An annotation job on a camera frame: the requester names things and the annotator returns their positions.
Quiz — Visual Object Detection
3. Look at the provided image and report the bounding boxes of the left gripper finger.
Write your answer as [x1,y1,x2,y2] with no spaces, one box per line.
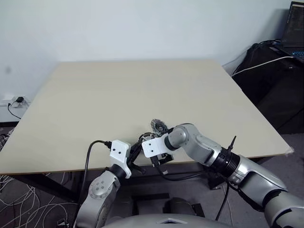
[131,142,143,156]
[131,163,146,175]

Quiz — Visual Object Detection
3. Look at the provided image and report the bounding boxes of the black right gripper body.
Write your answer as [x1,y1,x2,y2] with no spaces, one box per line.
[155,153,175,165]

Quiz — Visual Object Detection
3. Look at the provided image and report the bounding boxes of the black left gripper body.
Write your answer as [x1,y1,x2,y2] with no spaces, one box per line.
[126,148,135,167]

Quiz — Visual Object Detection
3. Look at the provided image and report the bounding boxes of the copper wound stator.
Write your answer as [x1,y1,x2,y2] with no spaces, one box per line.
[137,132,157,143]

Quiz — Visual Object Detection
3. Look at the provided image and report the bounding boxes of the grey finned motor housing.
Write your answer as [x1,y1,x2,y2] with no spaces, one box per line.
[150,119,170,138]

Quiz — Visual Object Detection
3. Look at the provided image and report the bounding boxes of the dark rounded shape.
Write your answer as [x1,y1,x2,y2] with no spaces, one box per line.
[163,196,205,217]

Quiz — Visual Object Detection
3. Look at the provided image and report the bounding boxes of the grey robot torso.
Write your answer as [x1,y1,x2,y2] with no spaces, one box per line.
[101,212,228,228]

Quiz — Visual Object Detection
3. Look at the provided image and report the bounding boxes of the black zip tie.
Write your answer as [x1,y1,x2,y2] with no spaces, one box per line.
[228,135,238,153]

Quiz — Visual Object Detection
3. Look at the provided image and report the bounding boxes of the large black case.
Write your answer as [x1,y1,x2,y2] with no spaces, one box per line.
[231,42,304,135]

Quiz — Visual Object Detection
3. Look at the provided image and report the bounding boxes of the black open laptop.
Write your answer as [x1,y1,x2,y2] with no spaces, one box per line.
[281,1,304,64]

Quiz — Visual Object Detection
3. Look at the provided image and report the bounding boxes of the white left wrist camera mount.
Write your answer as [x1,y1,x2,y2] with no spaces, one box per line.
[109,140,133,180]

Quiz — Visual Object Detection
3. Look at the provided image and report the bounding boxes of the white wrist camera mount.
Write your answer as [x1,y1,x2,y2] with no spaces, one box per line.
[141,135,178,158]
[109,140,133,180]

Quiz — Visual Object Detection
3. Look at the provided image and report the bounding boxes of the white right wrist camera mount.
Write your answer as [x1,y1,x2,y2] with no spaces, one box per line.
[141,135,178,158]

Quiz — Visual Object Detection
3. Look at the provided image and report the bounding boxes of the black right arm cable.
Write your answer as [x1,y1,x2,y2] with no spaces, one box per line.
[151,156,230,222]

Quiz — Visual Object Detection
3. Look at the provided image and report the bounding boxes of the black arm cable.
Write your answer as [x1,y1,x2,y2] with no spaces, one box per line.
[151,156,230,222]
[79,140,113,205]

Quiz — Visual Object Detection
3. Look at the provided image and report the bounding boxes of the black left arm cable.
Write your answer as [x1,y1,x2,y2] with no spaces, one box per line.
[79,140,113,205]

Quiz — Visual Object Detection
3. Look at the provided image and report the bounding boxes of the dark metal table frame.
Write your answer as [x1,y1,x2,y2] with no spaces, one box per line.
[0,156,287,203]

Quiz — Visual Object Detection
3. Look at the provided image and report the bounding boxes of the white floor cable tangle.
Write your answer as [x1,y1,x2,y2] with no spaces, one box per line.
[0,132,80,228]

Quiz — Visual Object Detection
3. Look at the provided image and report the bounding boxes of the wall power outlet plug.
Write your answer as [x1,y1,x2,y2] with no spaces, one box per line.
[1,94,31,108]

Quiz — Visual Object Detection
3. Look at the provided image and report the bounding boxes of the black power cord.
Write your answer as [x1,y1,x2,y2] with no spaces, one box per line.
[7,103,21,120]

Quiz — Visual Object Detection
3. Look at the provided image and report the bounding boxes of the white cable on case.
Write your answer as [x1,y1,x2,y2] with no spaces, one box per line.
[232,56,295,76]

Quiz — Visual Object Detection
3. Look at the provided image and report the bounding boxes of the black laptop cable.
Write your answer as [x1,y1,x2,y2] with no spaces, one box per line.
[257,38,284,48]

